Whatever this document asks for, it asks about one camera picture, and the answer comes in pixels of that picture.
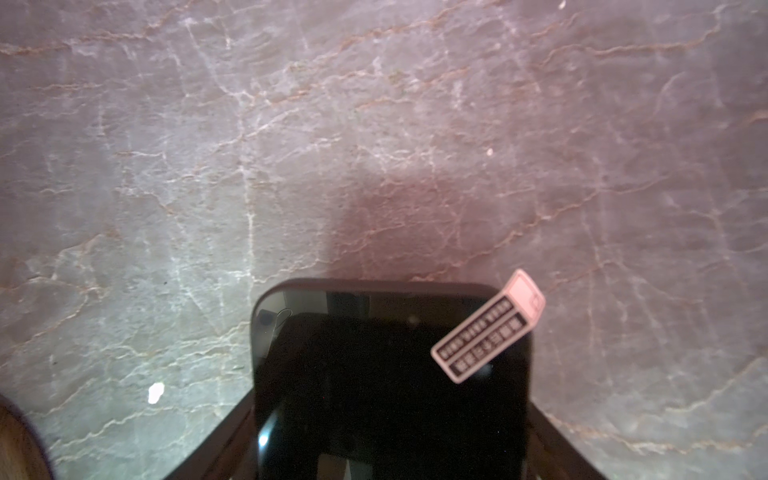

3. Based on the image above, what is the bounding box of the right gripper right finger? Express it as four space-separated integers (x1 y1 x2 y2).
526 401 606 480

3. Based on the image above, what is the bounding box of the black phone with sticker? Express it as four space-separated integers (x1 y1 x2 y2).
251 270 546 479

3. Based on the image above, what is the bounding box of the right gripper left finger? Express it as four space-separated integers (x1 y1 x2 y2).
166 391 254 480

